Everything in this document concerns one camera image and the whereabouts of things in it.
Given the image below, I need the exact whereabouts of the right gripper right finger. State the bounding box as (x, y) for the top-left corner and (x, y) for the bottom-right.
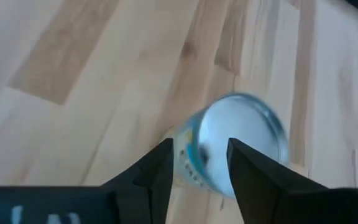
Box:
(227, 138), (328, 224)

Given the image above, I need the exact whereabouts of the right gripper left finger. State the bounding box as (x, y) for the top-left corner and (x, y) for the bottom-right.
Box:
(99, 138), (175, 224)

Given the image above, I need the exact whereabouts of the teal yellow labelled can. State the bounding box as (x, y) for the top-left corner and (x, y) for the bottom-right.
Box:
(172, 92), (290, 200)

